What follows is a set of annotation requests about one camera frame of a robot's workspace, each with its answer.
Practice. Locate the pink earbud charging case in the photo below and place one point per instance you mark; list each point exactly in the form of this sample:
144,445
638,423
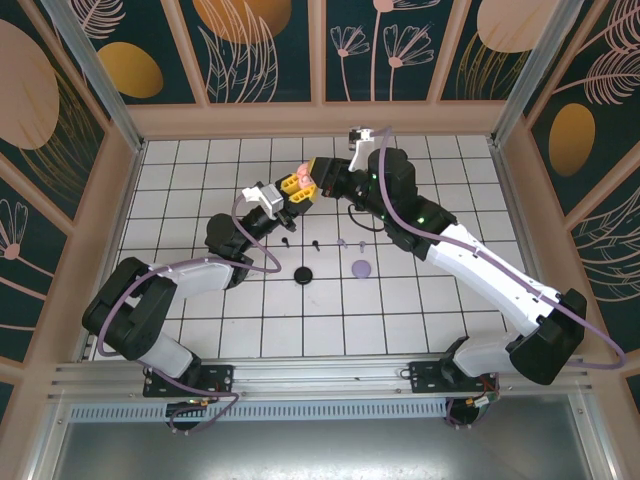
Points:
303,173

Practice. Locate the black earbud charging case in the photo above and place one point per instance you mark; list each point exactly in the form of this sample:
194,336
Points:
303,275

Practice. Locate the purple earbud charging case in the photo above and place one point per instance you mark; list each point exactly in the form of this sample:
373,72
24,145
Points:
361,268

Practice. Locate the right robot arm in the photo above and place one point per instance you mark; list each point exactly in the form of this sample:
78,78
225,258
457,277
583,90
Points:
550,345

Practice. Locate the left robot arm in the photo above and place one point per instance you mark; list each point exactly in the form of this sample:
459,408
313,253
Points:
130,320

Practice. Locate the yellow power connector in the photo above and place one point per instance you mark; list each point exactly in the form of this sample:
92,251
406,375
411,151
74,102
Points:
204,403
475,401

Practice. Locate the grey metal bench plate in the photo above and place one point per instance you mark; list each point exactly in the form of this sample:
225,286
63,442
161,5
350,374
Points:
320,450

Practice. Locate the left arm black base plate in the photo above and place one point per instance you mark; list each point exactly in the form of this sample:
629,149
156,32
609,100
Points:
220,380

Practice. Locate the aluminium frame post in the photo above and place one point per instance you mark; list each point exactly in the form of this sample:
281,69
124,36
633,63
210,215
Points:
100,85
530,80

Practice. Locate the aluminium mounting rail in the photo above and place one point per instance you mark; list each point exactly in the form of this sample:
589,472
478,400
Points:
320,375

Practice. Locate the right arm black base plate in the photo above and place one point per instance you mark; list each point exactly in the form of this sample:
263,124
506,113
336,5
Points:
425,380

